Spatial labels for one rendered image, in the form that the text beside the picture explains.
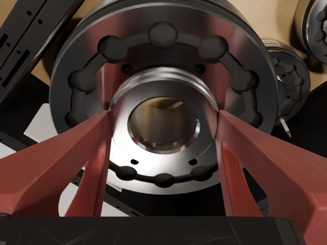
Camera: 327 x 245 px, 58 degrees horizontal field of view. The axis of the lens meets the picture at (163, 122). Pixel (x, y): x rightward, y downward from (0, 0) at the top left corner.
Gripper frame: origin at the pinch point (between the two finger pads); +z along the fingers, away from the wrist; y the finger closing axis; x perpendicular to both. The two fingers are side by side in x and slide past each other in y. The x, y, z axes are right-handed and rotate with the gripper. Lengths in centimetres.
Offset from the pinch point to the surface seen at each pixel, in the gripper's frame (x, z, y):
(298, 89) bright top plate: 8.4, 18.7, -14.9
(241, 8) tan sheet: 0.6, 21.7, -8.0
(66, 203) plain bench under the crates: 49, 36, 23
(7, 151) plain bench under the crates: 33, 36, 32
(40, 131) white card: 11.4, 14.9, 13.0
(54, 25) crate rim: -0.7, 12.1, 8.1
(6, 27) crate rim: -0.5, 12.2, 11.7
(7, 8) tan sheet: 0.8, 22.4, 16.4
